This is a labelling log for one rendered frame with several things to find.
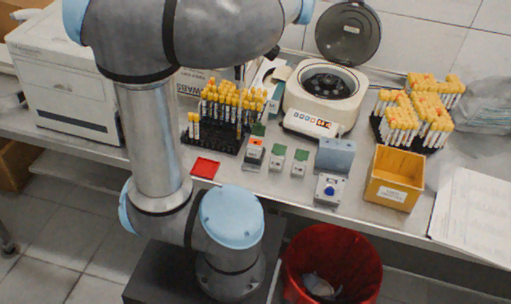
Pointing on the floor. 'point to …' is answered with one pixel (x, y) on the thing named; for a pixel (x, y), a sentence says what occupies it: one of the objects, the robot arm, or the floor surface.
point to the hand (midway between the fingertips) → (241, 84)
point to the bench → (437, 256)
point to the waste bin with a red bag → (331, 264)
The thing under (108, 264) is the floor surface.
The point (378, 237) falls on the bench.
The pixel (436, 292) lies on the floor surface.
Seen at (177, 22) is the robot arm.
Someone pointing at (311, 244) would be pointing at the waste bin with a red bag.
